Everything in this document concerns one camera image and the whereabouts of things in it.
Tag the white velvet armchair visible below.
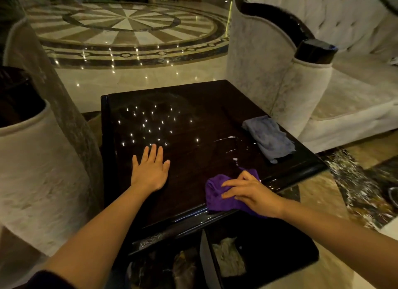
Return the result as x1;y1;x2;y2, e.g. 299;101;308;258
0;0;104;257

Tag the person's left hand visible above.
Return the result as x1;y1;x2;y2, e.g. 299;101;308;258
130;144;171;195

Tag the white tufted sofa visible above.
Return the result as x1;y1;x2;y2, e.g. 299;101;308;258
225;0;398;154

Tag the person's right forearm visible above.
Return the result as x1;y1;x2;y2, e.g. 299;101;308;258
278;199;398;289

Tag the white liquid spill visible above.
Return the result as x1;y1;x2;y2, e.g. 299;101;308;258
214;136;240;167

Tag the dark sleeve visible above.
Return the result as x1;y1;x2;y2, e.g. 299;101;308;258
14;269;76;289

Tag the dark glossy wooden table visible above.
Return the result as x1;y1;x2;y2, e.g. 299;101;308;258
100;79;328;256

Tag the person's left forearm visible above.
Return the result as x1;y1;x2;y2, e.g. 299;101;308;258
40;186;153;289

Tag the black two-compartment bin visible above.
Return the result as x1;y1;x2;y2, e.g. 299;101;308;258
124;210;320;289

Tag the crumpled pale waste paper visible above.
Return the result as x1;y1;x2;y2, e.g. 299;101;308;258
212;237;247;278

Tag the person's right hand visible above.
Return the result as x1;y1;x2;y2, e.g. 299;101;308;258
221;170;285;219

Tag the grey cleaning cloth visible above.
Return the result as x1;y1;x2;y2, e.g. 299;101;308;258
242;115;296;164

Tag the purple cleaning cloth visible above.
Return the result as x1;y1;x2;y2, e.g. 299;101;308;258
205;167;267;218

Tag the crumpled dark waste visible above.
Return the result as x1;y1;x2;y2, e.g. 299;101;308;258
172;248;199;289

